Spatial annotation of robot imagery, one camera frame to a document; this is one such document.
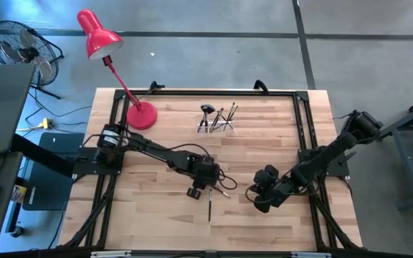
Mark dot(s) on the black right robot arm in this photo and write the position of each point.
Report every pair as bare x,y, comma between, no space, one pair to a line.
332,150

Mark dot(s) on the neighbouring robot workstation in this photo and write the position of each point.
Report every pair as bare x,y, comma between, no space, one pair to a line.
405,172

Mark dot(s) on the black floor fan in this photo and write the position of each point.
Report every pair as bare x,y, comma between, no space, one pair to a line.
23,53

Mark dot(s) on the fan makeup brush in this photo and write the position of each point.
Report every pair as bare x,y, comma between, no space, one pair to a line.
207,108

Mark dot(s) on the black caster wheel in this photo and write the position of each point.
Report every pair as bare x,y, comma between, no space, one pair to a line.
16,231

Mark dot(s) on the dark grey side desk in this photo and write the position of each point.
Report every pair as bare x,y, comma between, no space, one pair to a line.
2,168

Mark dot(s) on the small yellow box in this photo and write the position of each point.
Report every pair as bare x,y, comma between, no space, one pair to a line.
19,193

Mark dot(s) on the red desk lamp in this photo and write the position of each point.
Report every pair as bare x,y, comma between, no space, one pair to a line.
140,116

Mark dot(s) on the clear acrylic brush organizer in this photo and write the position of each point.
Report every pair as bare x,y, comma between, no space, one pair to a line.
228,129

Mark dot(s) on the black spoolie brush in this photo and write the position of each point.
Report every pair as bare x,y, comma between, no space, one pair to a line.
229,114

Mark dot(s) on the yellow power plug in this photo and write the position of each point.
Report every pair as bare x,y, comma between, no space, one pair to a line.
45,124

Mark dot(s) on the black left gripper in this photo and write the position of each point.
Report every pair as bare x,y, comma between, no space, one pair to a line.
206,173

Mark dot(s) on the white-tipped makeup brush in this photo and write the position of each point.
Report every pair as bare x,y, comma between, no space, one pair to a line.
210,208

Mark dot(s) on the black diagonal bar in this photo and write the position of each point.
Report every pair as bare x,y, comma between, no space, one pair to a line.
41,156

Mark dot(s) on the grey flat panel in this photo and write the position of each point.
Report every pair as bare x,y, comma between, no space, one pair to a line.
2,107

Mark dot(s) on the black frame clamp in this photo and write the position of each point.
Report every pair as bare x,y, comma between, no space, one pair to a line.
156,86

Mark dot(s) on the black aluminium table frame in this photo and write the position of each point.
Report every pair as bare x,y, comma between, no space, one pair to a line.
206,93

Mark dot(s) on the black Husky mat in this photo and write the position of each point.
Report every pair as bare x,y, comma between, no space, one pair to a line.
54,190

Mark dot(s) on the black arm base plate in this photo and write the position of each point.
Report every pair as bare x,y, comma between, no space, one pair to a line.
84,165
339,168

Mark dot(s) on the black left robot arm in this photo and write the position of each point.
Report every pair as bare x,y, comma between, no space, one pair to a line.
156,148

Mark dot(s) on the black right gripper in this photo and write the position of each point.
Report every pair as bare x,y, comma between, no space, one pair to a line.
276,191

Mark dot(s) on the silver metal bracket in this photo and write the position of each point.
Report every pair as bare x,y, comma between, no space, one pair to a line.
310,255
110,254

